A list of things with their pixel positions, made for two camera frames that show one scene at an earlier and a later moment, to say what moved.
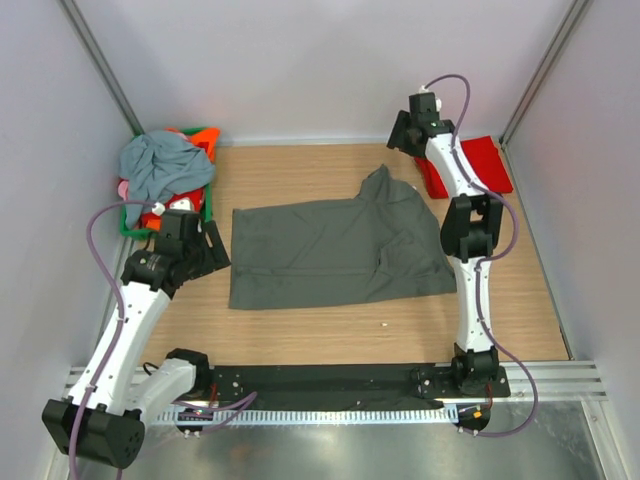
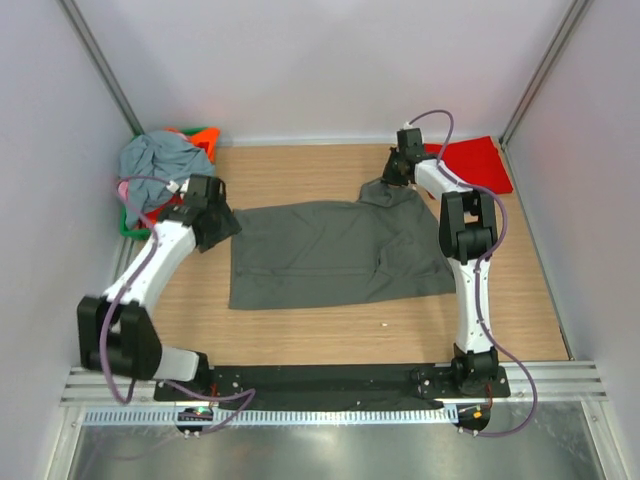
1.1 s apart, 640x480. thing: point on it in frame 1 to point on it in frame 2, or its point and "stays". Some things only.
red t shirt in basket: [195, 197] stays
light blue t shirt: [158, 164] stays
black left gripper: [215, 257] to [229, 226]
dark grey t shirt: [383, 243] stays
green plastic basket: [149, 235] stays
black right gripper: [395, 139] to [388, 177]
